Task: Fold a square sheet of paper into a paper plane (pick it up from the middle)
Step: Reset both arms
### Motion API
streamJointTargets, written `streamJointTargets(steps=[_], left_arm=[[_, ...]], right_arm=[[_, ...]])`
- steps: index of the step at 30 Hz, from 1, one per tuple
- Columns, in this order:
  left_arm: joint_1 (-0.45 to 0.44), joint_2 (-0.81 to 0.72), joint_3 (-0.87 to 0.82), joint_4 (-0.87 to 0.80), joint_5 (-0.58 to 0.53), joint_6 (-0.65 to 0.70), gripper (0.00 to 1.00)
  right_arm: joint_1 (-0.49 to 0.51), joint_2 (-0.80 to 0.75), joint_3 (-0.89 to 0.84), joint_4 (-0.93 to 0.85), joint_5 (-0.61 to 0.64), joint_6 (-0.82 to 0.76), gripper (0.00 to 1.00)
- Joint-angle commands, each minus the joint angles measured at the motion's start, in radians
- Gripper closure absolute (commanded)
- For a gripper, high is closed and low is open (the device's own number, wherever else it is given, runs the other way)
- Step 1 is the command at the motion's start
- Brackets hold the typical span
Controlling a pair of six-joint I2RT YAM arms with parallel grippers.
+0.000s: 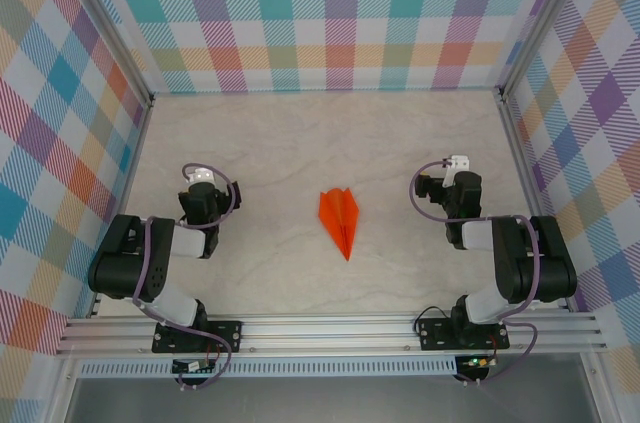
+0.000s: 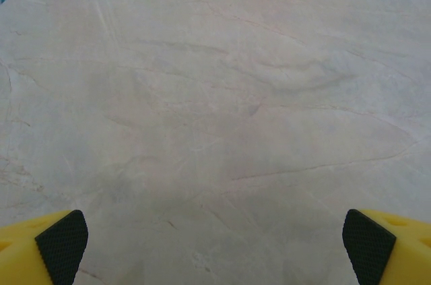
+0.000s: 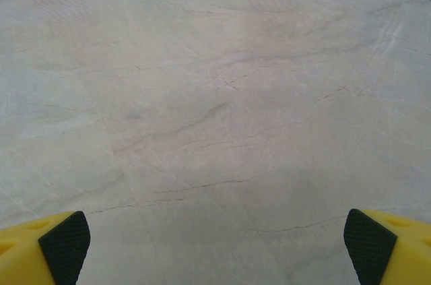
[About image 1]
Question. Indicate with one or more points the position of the aluminium frame leg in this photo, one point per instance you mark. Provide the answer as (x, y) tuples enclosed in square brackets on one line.
[(62, 393), (600, 388)]

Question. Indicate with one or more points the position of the orange paper sheet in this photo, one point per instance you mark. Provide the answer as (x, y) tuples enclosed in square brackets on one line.
[(342, 218)]

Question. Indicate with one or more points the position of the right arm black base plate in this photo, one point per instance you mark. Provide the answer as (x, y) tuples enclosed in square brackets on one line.
[(432, 333)]

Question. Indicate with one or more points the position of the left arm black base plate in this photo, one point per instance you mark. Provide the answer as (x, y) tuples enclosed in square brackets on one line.
[(230, 335)]

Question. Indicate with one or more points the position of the aluminium mounting rail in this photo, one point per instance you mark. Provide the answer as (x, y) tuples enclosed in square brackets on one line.
[(325, 333)]

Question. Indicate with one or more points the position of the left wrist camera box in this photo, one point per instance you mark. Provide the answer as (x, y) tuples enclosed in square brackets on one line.
[(202, 176)]

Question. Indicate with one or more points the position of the small circuit board with LED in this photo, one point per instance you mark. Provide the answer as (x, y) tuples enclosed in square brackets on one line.
[(477, 362)]

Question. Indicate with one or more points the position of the small black circuit board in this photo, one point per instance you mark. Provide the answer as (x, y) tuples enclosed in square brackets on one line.
[(192, 367)]

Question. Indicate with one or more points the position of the aluminium side rail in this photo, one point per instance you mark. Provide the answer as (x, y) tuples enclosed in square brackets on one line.
[(529, 183), (121, 208)]

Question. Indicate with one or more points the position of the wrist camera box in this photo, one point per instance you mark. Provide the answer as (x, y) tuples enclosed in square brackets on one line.
[(460, 163), (202, 176)]

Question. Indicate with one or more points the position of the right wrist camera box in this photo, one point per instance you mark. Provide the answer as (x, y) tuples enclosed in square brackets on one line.
[(460, 163)]

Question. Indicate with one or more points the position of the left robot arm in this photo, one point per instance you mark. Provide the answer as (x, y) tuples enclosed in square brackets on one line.
[(120, 263)]

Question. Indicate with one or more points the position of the aluminium frame post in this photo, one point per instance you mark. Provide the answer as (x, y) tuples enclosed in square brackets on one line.
[(541, 18), (106, 18)]

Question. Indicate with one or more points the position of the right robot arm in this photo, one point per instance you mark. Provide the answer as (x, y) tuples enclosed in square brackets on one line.
[(550, 263)]

